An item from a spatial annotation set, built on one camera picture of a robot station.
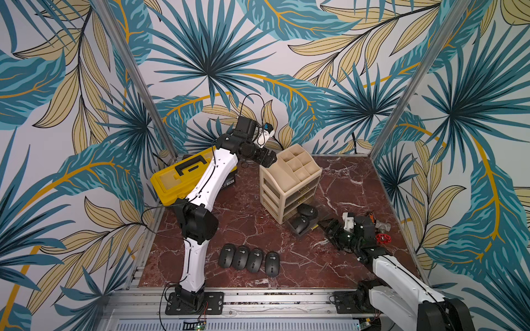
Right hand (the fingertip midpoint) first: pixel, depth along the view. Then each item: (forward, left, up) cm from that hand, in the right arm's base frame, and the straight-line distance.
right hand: (321, 227), depth 85 cm
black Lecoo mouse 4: (-10, +33, -5) cm, 35 cm away
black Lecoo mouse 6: (-13, +21, -5) cm, 25 cm away
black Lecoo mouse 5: (-11, +28, -5) cm, 30 cm away
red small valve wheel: (-4, -26, -4) cm, 26 cm away
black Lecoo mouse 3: (-9, +39, -5) cm, 40 cm away
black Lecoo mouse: (+4, +8, -4) cm, 9 cm away
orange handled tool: (+7, -26, -6) cm, 27 cm away
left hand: (+22, +22, +20) cm, 37 cm away
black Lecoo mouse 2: (+10, +4, -3) cm, 11 cm away
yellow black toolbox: (+15, +59, +12) cm, 62 cm away
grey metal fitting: (+2, -30, -4) cm, 30 cm away
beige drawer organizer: (+12, +14, +16) cm, 24 cm away
